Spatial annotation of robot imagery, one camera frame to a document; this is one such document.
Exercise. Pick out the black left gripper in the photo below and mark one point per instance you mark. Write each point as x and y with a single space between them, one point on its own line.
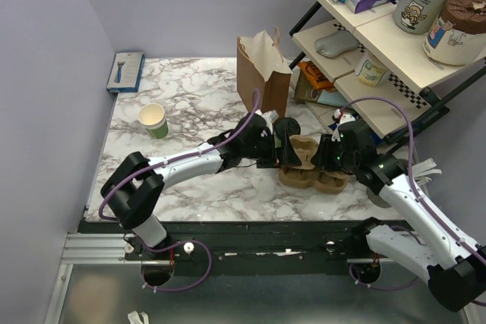
271 161

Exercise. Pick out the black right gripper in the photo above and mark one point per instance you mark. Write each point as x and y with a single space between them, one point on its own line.
321 158

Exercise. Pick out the green paper cup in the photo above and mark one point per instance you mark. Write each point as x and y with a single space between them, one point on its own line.
278 141
153 117

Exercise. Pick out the brown cardboard cup carrier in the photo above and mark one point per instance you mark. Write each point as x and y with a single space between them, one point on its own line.
307 174

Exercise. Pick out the black plastic cup lid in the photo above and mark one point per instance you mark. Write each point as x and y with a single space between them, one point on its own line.
286 125

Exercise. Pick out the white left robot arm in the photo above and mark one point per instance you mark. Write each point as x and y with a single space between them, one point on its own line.
134 188

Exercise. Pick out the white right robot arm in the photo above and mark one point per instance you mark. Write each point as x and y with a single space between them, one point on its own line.
450 262

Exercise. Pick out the blue snack package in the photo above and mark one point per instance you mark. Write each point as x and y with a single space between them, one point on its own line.
377 140

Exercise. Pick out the brown paper bag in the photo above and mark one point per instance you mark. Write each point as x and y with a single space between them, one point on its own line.
261 66

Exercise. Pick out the white printed mug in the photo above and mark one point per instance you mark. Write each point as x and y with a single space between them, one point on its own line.
370 71

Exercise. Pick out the beige black folding shelf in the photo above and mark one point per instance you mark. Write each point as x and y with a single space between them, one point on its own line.
418 84

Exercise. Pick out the grey stone-shaped pouch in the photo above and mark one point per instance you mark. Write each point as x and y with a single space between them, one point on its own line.
335 44

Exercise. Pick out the blue razor package box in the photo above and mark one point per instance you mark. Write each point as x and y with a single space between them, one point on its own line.
126 72

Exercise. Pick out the white plastic scrap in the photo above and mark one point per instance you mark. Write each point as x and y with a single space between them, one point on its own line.
135 317

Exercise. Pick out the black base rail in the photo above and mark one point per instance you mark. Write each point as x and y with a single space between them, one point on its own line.
262 248

